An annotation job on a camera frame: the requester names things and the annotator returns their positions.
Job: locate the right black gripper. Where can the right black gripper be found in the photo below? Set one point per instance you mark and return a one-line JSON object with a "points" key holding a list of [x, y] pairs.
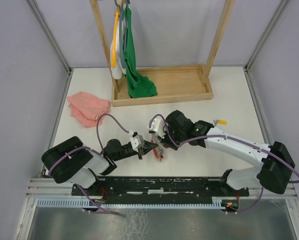
{"points": [[164, 140]]}

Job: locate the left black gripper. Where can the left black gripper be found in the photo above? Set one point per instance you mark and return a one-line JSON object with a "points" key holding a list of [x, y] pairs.
{"points": [[148, 146]]}

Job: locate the grey key holder with rings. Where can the grey key holder with rings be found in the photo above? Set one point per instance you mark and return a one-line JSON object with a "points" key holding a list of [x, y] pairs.
{"points": [[159, 153]]}

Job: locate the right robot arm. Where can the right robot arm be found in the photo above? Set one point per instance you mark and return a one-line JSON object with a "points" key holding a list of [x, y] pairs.
{"points": [[271, 165]]}

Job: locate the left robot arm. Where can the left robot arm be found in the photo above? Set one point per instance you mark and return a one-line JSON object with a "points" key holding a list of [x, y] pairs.
{"points": [[73, 162]]}

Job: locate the green hanging garment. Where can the green hanging garment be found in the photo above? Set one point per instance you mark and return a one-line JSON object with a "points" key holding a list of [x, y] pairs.
{"points": [[139, 86]]}

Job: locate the yellow tag key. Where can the yellow tag key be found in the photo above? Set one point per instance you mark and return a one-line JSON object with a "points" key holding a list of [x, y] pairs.
{"points": [[221, 122]]}

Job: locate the wooden clothes rack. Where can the wooden clothes rack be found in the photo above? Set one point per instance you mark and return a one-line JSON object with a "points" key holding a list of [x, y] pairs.
{"points": [[183, 83]]}

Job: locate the pink folded cloth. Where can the pink folded cloth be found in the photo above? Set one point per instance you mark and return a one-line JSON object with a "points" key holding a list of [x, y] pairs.
{"points": [[87, 108]]}

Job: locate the white hanging garment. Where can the white hanging garment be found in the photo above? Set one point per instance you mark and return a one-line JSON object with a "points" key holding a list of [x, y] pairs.
{"points": [[116, 72]]}

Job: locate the grey clothes hanger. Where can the grey clothes hanger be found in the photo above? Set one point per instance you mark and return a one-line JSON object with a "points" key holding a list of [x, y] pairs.
{"points": [[121, 32]]}

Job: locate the yellow clothes hanger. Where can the yellow clothes hanger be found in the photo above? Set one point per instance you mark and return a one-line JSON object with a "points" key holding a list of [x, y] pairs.
{"points": [[115, 54]]}

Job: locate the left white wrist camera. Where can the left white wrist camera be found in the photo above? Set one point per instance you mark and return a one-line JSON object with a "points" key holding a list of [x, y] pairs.
{"points": [[136, 140]]}

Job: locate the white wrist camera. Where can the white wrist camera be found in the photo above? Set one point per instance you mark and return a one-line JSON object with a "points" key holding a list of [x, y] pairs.
{"points": [[157, 127], [136, 140]]}

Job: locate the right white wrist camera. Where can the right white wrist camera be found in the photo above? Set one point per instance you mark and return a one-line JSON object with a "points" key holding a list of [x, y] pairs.
{"points": [[157, 127]]}

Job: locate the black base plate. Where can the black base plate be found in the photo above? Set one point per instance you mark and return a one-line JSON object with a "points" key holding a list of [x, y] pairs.
{"points": [[114, 186]]}

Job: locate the grey cable duct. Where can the grey cable duct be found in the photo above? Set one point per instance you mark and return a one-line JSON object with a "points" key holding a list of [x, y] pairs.
{"points": [[138, 201]]}

